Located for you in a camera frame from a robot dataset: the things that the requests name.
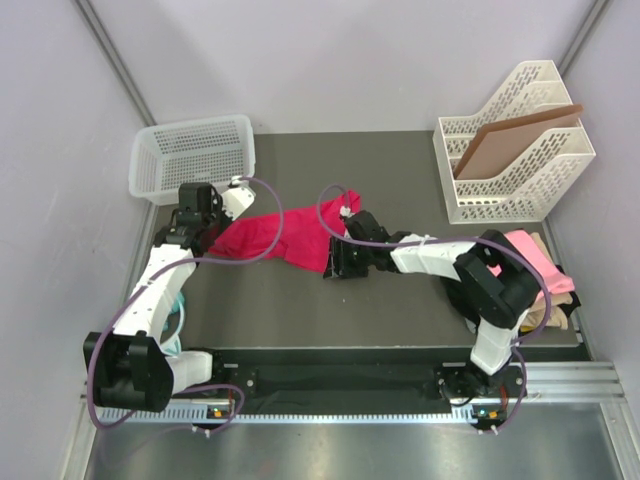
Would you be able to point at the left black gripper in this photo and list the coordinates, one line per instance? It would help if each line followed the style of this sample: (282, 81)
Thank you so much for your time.
(217, 206)

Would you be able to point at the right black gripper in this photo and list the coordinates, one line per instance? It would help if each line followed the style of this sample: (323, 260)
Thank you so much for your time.
(338, 265)

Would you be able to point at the red t shirt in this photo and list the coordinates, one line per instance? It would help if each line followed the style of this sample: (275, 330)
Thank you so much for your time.
(303, 242)

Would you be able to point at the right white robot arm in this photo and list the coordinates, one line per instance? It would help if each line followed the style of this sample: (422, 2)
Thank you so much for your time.
(487, 280)

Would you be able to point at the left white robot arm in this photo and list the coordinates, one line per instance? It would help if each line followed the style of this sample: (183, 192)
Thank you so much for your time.
(127, 366)

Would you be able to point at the white perforated plastic basket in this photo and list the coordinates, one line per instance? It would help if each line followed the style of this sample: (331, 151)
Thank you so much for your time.
(212, 150)

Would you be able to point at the teal and white hanger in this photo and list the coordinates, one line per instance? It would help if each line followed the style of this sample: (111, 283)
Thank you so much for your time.
(171, 344)

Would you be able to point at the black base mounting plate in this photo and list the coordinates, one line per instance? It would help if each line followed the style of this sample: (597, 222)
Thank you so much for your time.
(351, 381)

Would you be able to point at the brown cardboard sheet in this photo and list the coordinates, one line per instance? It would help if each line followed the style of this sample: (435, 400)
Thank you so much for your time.
(498, 144)

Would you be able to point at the cream perforated file organizer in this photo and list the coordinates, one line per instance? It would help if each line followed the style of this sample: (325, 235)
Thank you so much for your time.
(542, 172)

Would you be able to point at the beige folded t shirt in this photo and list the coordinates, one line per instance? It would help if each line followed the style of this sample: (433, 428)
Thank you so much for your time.
(550, 310)

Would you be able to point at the pink folded t shirt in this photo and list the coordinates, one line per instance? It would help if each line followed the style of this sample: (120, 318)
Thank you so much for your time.
(532, 248)

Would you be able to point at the black folded t shirt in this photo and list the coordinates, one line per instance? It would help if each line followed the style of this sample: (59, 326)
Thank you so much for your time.
(461, 305)

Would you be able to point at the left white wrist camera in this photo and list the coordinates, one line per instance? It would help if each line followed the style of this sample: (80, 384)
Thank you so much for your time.
(237, 198)

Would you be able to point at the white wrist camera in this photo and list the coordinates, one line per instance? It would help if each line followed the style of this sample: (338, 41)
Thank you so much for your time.
(237, 198)
(345, 215)

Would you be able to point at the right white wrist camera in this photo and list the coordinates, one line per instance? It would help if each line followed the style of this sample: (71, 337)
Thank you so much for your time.
(345, 215)

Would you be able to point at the aluminium frame rail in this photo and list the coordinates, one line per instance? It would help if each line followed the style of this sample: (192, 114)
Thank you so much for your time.
(564, 381)

